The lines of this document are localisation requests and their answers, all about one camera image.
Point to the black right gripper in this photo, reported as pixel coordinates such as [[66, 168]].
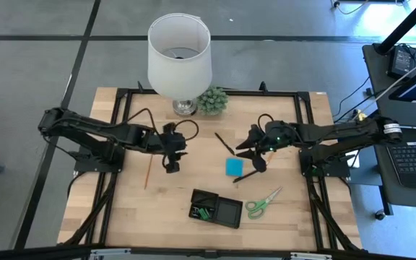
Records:
[[282, 137]]

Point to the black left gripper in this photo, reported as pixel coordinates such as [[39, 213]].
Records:
[[172, 141]]

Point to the blue sticky note pad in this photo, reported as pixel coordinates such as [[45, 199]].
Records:
[[234, 167]]

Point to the green binder clip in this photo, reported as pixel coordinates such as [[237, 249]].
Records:
[[205, 214]]

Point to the black mesh desk organizer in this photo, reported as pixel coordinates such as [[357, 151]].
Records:
[[229, 213]]

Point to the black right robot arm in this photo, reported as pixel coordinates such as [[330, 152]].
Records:
[[338, 133]]

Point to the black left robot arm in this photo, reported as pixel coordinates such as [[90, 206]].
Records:
[[85, 126]]

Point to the black binder clip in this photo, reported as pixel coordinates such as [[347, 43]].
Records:
[[194, 213]]

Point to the green potted succulent plant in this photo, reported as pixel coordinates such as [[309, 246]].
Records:
[[212, 101]]

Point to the silver table lamp white shade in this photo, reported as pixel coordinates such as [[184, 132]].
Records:
[[179, 72]]

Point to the black overhead rig bar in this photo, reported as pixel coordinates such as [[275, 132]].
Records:
[[208, 254]]

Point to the small white box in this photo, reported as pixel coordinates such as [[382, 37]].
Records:
[[354, 160]]

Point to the yellow power plug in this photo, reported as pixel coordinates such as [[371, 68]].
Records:
[[360, 116]]

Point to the black caster wheel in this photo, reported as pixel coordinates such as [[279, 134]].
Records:
[[380, 215]]

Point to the low black desk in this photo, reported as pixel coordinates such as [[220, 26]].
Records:
[[392, 198]]

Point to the black keyboard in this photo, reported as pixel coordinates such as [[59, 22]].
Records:
[[414, 162]]

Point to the black power adapter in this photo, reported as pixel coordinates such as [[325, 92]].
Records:
[[401, 61]]

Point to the black metal pole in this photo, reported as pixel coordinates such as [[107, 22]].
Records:
[[403, 27]]

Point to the black aluminium table frame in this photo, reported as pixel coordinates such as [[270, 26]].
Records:
[[258, 92]]

